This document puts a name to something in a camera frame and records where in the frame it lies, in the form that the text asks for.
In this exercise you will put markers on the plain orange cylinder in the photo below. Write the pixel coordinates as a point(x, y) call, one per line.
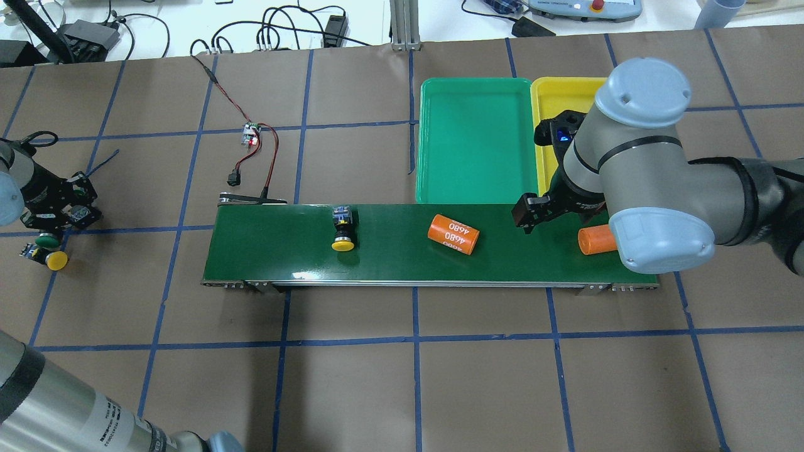
point(596, 240)

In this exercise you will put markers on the folded blue plaid umbrella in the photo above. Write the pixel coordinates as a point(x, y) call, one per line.
point(506, 7)

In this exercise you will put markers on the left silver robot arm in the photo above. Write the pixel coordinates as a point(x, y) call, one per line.
point(43, 406)

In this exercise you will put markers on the orange cylinder marked 4680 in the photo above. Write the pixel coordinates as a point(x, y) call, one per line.
point(453, 234)

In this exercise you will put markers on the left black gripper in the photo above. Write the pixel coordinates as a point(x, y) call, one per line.
point(43, 190)

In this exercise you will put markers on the small controller circuit board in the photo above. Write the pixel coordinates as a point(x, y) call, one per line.
point(250, 136)

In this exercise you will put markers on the green plastic tray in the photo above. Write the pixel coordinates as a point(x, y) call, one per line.
point(475, 141)

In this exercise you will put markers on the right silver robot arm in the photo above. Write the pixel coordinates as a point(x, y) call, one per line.
point(666, 213)

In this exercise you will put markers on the black power adapter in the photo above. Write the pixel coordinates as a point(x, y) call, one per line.
point(525, 27)

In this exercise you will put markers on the yellow push button switch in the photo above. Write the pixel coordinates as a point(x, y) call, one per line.
point(345, 234)

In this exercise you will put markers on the aluminium frame post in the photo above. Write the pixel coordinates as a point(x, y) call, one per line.
point(404, 25)

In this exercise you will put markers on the green conveyor belt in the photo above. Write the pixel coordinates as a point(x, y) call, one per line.
point(282, 245)

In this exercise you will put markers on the blue plastic cup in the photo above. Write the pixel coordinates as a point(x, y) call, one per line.
point(717, 13)

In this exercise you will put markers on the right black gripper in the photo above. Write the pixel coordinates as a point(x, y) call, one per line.
point(567, 202)

